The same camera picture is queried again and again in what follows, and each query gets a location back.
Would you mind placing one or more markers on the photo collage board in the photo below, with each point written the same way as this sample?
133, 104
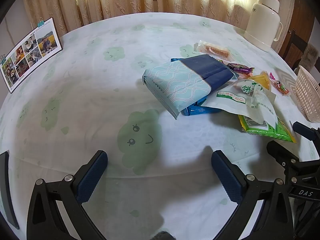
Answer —
27, 55

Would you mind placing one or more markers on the light blue and navy packet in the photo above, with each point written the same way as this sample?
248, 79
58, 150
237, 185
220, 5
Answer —
180, 82

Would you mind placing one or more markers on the white pastry packet green print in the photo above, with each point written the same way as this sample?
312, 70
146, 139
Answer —
235, 100

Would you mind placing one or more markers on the clear-wrapped brown cake bar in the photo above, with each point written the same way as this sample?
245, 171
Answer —
217, 51

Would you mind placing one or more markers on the green snack packet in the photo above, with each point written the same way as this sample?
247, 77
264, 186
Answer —
275, 132

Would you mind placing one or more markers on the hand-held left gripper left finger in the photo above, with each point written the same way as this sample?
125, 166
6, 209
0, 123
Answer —
92, 177

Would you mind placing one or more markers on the red candy packet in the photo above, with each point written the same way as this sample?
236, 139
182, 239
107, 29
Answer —
281, 87

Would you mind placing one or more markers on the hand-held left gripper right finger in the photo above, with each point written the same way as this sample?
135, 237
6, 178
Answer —
227, 177

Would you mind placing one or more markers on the white tablecloth green cloud print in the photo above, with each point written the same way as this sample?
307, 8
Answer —
100, 105

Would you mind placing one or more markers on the brown wooden door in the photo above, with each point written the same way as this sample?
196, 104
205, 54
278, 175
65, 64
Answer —
302, 17

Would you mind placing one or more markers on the bright blue snack packet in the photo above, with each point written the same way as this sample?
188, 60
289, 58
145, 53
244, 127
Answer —
197, 110

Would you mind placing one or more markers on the purple candy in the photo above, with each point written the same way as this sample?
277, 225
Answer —
240, 68

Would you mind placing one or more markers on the teal binder clip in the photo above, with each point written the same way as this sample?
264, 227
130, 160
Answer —
41, 23
3, 59

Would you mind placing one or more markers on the cream plastic basket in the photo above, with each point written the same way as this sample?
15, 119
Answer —
307, 97

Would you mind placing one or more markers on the grey furry chair cushion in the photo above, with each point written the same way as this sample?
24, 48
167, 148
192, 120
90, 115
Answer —
311, 57

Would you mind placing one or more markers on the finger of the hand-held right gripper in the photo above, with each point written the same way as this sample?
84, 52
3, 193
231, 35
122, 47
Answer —
280, 151
305, 131

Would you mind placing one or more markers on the white thermos jug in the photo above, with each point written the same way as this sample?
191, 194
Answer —
262, 22

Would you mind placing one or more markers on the dark wooden chair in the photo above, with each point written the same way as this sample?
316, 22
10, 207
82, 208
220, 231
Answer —
296, 42

